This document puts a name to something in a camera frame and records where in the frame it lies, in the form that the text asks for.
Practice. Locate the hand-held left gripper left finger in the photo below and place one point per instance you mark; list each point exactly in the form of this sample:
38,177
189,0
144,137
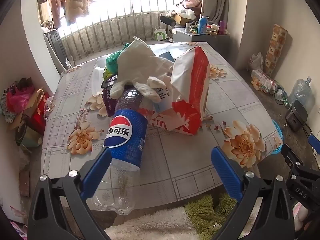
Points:
97,173

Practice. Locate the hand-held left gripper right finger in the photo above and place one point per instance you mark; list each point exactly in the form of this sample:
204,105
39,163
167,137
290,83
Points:
226,172

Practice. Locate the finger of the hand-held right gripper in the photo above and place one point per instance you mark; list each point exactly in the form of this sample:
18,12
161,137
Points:
291,156
313,141

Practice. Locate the blue plastic basket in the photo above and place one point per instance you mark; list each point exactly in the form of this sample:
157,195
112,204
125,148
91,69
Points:
278,140

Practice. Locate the clear bottle blue label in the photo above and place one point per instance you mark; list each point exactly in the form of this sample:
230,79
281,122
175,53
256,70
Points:
125,135

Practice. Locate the purple snack packet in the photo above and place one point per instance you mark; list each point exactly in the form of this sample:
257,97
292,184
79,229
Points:
108,97

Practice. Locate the clear plastic cup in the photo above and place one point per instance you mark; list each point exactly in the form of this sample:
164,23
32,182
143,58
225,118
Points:
96,80

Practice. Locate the white blue paper box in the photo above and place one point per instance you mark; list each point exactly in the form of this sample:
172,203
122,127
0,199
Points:
162,100

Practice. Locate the red white paper bag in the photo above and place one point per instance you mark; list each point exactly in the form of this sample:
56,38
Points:
190,80

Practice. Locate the yellow snack packet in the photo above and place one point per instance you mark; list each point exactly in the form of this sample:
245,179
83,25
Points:
107,73

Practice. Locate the green plastic bag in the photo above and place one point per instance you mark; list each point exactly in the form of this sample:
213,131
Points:
111,61

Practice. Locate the white glove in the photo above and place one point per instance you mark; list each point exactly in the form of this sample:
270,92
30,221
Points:
140,62

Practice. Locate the black rice cooker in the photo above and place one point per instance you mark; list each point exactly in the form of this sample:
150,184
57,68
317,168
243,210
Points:
296,115

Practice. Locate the pink garment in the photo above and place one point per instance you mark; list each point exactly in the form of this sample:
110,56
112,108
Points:
301,217

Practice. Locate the green shaggy cloth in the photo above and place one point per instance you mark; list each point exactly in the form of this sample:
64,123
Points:
202,212

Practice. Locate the clear water jug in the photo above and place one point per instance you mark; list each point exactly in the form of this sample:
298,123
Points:
300,90

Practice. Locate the floral tablecloth table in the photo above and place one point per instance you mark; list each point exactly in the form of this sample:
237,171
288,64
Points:
175,155

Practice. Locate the white fluffy cloth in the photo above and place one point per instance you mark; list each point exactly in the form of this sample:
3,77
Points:
155,225

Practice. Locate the dark round pot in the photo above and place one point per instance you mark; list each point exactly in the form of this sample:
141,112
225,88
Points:
22,135

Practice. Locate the white plastic bag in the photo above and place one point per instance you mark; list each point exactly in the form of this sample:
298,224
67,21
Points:
256,61

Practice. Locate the patterned tall roll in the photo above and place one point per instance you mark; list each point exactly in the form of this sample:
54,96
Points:
275,50

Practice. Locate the pink plastic bag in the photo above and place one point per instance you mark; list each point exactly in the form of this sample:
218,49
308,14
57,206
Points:
18,100

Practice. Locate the dark blue booklet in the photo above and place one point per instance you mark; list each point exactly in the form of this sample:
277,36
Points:
166,55

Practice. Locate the black chair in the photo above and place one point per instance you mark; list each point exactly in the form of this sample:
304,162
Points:
53,45

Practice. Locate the metal railing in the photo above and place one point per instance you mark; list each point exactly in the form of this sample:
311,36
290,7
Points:
100,37

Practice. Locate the grey cabinet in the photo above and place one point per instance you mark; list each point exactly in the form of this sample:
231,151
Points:
180,36

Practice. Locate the pink cup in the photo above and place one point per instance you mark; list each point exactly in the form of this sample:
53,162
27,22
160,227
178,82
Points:
222,26

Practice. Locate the small white bottle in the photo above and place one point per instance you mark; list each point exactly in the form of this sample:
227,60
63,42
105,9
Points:
188,27

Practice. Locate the white bag green logo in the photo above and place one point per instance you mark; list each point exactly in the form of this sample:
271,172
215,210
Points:
160,33

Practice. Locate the cardboard box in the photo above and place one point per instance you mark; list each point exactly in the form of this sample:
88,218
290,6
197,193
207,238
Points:
182,18

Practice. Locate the black box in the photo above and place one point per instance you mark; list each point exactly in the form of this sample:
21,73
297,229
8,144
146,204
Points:
166,20

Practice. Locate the grey curtain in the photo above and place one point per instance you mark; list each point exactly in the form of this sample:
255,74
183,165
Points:
215,0

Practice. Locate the pink hanging jacket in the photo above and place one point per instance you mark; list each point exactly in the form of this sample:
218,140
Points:
76,2

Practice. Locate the pink cloth bundle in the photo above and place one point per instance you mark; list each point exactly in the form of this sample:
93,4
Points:
190,2

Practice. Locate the brown hanging garment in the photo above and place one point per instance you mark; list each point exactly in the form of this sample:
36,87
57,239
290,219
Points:
53,2

